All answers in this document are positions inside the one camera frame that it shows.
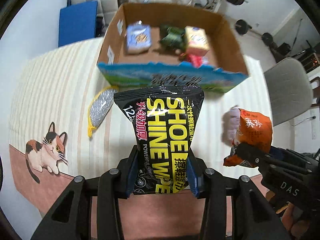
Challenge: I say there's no right hand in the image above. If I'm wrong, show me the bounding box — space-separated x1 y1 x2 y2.
281 203 310 239

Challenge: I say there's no grey shell chair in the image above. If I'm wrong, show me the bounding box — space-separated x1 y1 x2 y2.
264 57 313 126

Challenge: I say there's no yellow-edged mesh sponge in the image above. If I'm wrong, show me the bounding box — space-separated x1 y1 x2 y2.
87 86 118 138

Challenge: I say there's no red snack packet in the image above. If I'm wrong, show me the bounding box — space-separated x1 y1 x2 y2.
185 54 209 68

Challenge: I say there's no green wipes packet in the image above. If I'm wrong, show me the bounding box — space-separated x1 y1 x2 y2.
159 24 185 51

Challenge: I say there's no brown wooden chair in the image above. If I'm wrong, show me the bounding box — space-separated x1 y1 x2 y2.
310 76 320 107

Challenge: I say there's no black shoe shine wipes pack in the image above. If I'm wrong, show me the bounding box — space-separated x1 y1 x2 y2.
114 86 204 194

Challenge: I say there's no orange snack packet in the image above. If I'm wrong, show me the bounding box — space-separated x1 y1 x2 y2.
223 108 273 168

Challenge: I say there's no blue folded mat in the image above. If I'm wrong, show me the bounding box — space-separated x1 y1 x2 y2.
58 1 98 47

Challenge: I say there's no cardboard box with blue print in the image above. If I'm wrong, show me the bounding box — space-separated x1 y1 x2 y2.
97 3 248 93

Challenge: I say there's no blue tissue pack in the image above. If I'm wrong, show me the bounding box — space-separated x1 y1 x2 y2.
126 21 152 55

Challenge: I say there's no beige bear tissue pack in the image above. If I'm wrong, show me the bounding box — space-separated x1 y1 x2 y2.
184 26 210 56

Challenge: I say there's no barbell on floor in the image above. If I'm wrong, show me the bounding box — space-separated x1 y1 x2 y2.
234 19 273 46

